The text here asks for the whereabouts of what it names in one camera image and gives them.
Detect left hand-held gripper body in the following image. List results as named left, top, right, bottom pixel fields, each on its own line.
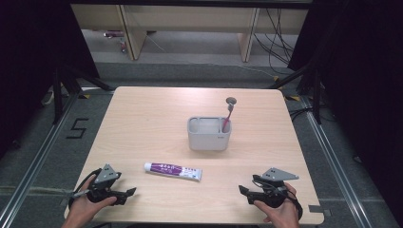
left=86, top=162, right=128, bottom=205

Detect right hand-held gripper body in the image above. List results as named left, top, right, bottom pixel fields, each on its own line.
left=249, top=166, right=300, bottom=209

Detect grey toothbrush holder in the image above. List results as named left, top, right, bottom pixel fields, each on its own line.
left=186, top=116, right=233, bottom=152

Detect pink toothbrush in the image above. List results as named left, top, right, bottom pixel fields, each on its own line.
left=221, top=104, right=236, bottom=134

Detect person's right hand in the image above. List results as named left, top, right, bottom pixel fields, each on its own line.
left=252, top=181, right=301, bottom=228

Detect person's left hand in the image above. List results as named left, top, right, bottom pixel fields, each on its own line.
left=67, top=174, right=118, bottom=224

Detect white and purple toothpaste tube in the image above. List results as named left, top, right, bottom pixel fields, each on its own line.
left=144, top=161, right=203, bottom=182

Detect grey tape piece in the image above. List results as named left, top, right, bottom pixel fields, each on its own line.
left=307, top=204, right=333, bottom=219

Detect black metal stand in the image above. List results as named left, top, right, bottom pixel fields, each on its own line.
left=267, top=62, right=323, bottom=125
left=51, top=62, right=116, bottom=125

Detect black curtain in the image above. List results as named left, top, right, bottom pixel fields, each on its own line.
left=287, top=0, right=403, bottom=222
left=0, top=0, right=102, bottom=158

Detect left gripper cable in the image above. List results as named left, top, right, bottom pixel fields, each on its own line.
left=0, top=167, right=103, bottom=204

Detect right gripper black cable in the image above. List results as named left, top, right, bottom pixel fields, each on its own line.
left=289, top=189, right=304, bottom=221

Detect aluminium floor rail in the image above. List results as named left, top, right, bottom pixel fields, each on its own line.
left=0, top=91, right=81, bottom=228
left=298, top=94, right=373, bottom=228

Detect bundle of black cables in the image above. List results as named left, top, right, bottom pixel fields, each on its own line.
left=252, top=8, right=299, bottom=76

